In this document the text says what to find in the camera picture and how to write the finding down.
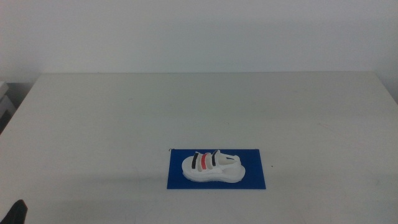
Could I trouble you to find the white sandal black red straps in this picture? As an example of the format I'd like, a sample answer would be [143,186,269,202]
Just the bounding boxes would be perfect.
[181,149,246,184]

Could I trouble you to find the blue rectangular mat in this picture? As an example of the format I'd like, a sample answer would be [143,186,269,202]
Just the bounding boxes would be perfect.
[166,148,267,190]

